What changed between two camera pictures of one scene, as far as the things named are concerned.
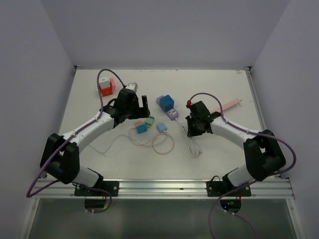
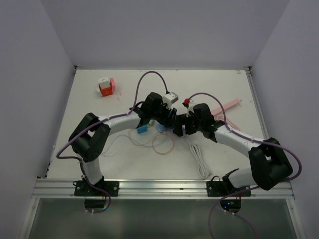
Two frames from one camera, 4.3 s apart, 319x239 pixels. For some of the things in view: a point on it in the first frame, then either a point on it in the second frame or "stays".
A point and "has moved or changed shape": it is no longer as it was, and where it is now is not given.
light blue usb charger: x=161 y=126 stays
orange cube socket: x=105 y=91 stays
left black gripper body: x=132 y=110 -> x=161 y=114
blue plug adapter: x=141 y=128 stays
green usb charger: x=149 y=120 stays
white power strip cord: x=193 y=149 has moved or changed shape
